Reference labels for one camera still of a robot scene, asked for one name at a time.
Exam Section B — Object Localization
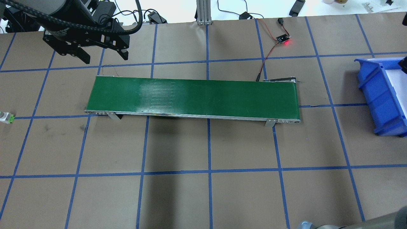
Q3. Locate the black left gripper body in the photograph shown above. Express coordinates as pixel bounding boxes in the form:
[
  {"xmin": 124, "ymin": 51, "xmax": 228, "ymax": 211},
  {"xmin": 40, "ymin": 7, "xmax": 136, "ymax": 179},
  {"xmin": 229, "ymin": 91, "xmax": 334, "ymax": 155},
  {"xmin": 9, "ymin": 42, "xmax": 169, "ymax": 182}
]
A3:
[{"xmin": 43, "ymin": 28, "xmax": 130, "ymax": 57}]

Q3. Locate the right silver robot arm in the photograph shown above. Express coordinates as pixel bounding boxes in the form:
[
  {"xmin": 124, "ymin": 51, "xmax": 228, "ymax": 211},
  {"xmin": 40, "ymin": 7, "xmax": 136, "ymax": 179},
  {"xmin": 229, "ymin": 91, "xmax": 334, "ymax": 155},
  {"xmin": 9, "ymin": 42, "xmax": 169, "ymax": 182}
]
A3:
[{"xmin": 297, "ymin": 206, "xmax": 407, "ymax": 229}]

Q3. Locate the green push button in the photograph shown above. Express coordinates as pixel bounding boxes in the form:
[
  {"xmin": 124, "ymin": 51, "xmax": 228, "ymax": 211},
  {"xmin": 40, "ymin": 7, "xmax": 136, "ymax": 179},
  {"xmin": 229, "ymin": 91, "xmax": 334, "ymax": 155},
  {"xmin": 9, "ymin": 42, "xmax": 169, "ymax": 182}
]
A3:
[{"xmin": 0, "ymin": 111, "xmax": 15, "ymax": 124}]

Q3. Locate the black power adapter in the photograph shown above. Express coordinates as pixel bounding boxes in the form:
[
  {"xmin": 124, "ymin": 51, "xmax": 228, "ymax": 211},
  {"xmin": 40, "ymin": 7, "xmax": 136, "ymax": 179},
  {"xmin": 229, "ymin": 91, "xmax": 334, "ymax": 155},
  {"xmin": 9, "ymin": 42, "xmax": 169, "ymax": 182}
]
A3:
[{"xmin": 238, "ymin": 11, "xmax": 253, "ymax": 19}]

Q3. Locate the green conveyor belt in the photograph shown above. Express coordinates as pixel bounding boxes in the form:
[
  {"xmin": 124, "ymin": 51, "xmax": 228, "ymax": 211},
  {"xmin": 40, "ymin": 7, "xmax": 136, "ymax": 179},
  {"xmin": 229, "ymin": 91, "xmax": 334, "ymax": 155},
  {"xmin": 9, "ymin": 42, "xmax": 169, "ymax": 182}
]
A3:
[{"xmin": 84, "ymin": 76, "xmax": 301, "ymax": 126}]

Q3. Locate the small red-lit sensor board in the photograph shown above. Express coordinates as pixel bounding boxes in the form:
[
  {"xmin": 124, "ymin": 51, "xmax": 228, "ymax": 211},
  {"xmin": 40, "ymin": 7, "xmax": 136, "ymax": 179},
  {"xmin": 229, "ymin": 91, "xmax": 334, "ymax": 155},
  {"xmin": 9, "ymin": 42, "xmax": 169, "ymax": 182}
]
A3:
[{"xmin": 276, "ymin": 33, "xmax": 290, "ymax": 44}]

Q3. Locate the blue plastic bin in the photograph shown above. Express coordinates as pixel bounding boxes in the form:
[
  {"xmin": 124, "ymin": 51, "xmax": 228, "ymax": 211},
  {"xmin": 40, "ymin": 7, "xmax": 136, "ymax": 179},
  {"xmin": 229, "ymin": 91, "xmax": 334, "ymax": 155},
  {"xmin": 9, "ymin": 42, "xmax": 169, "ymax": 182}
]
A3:
[{"xmin": 355, "ymin": 57, "xmax": 407, "ymax": 137}]

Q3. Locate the white foam pad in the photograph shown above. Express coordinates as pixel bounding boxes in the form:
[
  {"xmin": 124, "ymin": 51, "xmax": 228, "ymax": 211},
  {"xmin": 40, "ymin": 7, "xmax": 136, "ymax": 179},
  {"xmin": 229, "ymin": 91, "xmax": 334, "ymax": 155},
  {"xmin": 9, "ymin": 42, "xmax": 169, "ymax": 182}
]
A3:
[{"xmin": 385, "ymin": 69, "xmax": 407, "ymax": 116}]

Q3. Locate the aluminium frame post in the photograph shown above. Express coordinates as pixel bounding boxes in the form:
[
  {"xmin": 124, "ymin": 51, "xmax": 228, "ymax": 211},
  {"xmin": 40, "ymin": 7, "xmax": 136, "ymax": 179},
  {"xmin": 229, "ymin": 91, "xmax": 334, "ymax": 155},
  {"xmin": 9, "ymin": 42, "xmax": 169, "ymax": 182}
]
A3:
[{"xmin": 196, "ymin": 0, "xmax": 212, "ymax": 26}]

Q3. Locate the red black power cable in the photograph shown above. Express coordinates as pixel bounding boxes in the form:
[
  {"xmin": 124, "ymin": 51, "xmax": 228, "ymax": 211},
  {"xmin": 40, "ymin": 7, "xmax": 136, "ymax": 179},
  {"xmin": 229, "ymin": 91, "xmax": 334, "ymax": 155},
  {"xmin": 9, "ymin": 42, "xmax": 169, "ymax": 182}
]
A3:
[{"xmin": 256, "ymin": 18, "xmax": 291, "ymax": 82}]

